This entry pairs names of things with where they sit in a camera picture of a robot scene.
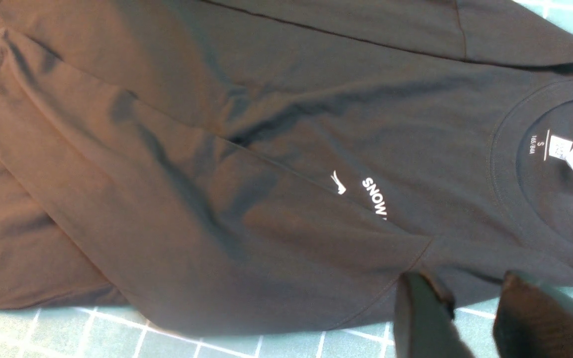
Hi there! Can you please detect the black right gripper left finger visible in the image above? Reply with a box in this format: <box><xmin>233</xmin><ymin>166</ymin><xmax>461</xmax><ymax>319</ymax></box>
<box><xmin>394</xmin><ymin>270</ymin><xmax>474</xmax><ymax>358</ymax></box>

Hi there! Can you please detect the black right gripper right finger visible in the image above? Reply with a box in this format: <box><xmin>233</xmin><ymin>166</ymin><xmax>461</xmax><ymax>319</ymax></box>
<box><xmin>493</xmin><ymin>270</ymin><xmax>573</xmax><ymax>358</ymax></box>

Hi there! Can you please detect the dark gray long-sleeve top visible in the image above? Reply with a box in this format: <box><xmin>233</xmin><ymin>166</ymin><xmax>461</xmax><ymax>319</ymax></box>
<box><xmin>0</xmin><ymin>0</ymin><xmax>573</xmax><ymax>336</ymax></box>

